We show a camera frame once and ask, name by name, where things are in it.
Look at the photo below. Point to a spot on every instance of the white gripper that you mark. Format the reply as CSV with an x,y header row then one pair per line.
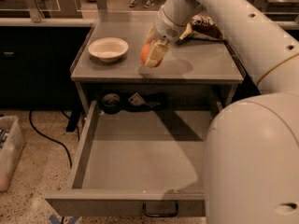
x,y
164,28

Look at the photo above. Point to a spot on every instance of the orange fruit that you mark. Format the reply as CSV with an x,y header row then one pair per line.
x,y
157,50

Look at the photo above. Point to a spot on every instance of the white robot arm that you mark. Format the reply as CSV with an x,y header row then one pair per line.
x,y
252,146

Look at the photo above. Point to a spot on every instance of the grey counter cabinet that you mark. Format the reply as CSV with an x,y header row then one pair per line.
x,y
198,74

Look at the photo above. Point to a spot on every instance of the grey open drawer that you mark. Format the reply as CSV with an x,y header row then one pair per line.
x,y
128,159

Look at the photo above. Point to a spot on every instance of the white bowl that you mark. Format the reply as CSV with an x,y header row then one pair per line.
x,y
108,49

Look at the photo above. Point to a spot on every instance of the brown and yellow chip bag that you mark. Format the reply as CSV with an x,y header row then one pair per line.
x,y
201,27

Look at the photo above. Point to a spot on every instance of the black item with white tag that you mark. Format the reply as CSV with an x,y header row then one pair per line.
x,y
145,103

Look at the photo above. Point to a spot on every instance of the black tape roll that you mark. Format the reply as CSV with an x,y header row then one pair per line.
x,y
111,103

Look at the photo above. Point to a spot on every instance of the clear plastic bin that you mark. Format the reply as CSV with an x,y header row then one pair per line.
x,y
11,151

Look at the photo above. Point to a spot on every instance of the grey metal post left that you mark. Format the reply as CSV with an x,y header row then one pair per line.
x,y
35,14

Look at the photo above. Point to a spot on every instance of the black drawer handle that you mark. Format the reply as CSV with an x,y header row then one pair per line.
x,y
160,210

